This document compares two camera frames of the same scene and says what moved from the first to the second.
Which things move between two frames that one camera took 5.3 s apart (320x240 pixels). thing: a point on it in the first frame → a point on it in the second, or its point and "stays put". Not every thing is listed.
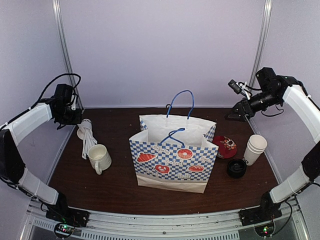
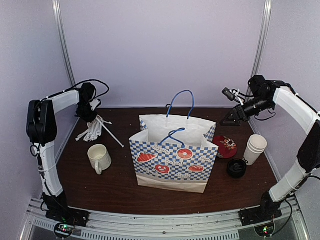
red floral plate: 227,148 stays put
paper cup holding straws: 85,132 → 94,130
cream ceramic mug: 99,157 stays put
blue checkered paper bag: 174,151 stays put
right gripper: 242,110 → 240,112
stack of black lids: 236,168 stays put
